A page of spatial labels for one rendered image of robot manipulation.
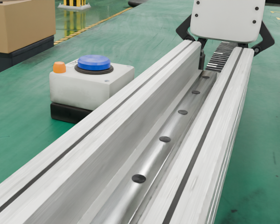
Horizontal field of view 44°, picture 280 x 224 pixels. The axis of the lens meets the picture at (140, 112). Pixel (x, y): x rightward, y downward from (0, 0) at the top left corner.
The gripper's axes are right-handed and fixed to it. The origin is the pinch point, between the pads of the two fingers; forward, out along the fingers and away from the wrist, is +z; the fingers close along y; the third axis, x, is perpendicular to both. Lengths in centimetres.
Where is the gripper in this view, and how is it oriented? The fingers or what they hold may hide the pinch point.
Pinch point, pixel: (218, 71)
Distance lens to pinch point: 57.0
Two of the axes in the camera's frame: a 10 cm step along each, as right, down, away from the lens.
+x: -3.5, 3.6, -8.7
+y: -9.4, -1.9, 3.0
